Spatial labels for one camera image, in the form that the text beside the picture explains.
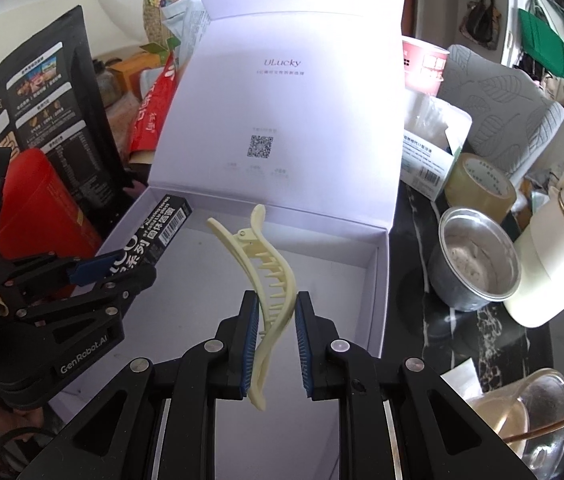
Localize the clear plastic tissue pack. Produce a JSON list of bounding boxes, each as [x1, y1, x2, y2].
[[404, 92, 473, 153]]

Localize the dark hanging handbag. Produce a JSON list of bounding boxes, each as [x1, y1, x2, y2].
[[459, 0, 505, 51]]

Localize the white hinged gift box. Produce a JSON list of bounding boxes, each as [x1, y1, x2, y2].
[[54, 0, 405, 480]]

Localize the red glossy case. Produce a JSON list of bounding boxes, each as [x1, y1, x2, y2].
[[0, 147, 102, 261]]

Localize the white rounded board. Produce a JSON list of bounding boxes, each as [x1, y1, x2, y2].
[[82, 0, 150, 61]]

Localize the red snack bag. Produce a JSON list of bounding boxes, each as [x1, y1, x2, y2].
[[129, 50, 180, 156]]

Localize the pink paper cup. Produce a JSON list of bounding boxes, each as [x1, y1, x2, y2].
[[402, 36, 450, 98]]

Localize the small black barcode box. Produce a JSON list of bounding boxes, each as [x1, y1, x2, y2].
[[106, 192, 193, 281]]

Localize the green tote bag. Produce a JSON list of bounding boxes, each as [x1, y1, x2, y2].
[[518, 7, 564, 78]]

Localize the white blue paper packets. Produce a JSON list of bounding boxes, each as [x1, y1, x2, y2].
[[162, 0, 213, 68]]

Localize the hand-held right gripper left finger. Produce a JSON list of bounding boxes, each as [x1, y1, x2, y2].
[[16, 290, 263, 480]]

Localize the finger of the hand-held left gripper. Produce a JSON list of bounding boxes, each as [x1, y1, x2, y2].
[[16, 265, 159, 322], [0, 250, 125, 295]]

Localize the metal bowl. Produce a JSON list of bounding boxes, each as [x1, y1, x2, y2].
[[427, 206, 523, 313]]

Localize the clear packing tape roll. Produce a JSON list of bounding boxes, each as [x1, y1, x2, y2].
[[443, 152, 518, 223]]

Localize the grey leaf pattern cushion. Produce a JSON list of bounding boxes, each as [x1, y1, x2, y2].
[[434, 44, 564, 181]]

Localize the white thermos bottle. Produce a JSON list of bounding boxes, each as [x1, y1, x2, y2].
[[502, 137, 564, 328]]

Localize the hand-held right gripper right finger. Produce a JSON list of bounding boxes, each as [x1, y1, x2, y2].
[[294, 290, 550, 480]]

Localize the orange cardboard box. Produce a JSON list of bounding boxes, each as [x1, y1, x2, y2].
[[109, 52, 167, 93]]

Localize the glass cup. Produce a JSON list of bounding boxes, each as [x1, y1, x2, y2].
[[467, 367, 564, 480]]

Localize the cream hair claw clip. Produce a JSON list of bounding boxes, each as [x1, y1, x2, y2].
[[207, 204, 297, 411]]

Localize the black snack pouch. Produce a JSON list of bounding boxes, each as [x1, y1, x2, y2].
[[0, 5, 127, 241]]

